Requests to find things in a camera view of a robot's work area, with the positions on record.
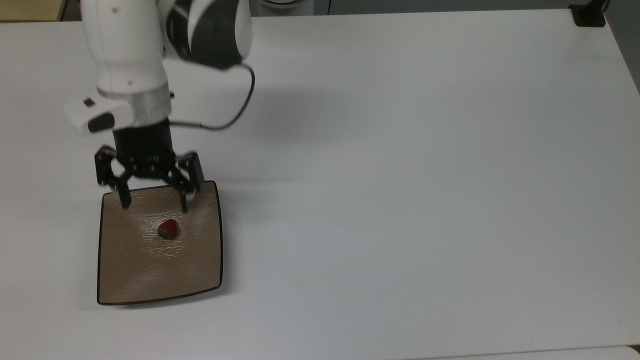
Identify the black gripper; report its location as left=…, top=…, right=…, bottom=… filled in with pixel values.
left=94, top=122, right=205, bottom=214

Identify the wooden board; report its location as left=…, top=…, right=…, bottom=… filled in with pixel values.
left=0, top=0, right=68, bottom=22

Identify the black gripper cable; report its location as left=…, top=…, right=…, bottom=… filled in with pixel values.
left=169, top=63, right=256, bottom=132

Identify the square brown ceramic plate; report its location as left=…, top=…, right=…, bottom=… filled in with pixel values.
left=96, top=180, right=224, bottom=306

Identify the red toy strawberry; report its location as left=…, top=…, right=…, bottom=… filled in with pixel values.
left=157, top=218, right=180, bottom=241

